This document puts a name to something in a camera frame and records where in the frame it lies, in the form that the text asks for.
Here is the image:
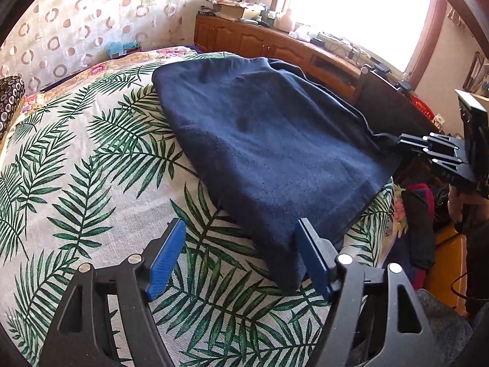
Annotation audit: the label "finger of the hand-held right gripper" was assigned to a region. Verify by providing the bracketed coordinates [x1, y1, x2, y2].
[397, 143, 465, 171]
[397, 133, 465, 154]

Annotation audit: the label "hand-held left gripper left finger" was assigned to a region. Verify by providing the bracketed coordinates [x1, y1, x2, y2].
[38, 218, 188, 367]

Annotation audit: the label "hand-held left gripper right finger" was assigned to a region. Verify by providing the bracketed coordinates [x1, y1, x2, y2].
[295, 218, 446, 367]

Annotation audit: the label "navy printed t-shirt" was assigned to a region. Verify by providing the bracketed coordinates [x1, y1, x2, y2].
[152, 51, 402, 291]

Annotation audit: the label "pile of dark clothes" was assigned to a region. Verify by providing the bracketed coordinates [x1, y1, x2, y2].
[393, 181, 438, 276]

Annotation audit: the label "person's right hand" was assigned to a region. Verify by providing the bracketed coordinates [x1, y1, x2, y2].
[447, 191, 472, 234]

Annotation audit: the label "red plastic basket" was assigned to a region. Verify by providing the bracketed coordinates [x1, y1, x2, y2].
[410, 95, 436, 119]

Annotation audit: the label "dark panel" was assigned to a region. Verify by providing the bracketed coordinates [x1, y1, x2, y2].
[355, 69, 440, 138]

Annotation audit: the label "framed picture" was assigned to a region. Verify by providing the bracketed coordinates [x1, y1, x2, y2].
[462, 51, 489, 96]

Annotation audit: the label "palm-leaf print blanket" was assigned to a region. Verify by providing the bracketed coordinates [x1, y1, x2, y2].
[0, 61, 396, 367]

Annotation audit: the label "person's grey trousers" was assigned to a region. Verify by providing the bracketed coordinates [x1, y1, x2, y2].
[414, 288, 476, 367]

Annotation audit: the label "white plastic bag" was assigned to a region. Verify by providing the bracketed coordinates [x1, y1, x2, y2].
[290, 25, 314, 42]

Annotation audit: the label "pale pink bottle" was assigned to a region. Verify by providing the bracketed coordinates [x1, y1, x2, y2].
[277, 9, 295, 31]

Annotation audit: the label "long wooden cabinet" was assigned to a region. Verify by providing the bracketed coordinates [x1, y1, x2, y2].
[194, 14, 363, 104]

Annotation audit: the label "floral blanket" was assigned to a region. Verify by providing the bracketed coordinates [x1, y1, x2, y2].
[15, 45, 407, 238]

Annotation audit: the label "blue tissue pack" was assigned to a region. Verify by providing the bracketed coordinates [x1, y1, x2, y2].
[105, 39, 140, 57]

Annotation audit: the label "dark dotted pillow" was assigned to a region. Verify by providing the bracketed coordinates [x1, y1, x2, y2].
[0, 76, 27, 140]

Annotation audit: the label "cardboard box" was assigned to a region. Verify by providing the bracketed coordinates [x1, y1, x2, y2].
[216, 2, 264, 21]

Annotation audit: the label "circle-print sheer curtain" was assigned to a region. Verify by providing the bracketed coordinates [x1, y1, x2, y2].
[0, 0, 199, 96]

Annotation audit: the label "power strip with cables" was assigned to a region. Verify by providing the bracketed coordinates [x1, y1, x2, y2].
[311, 32, 367, 60]

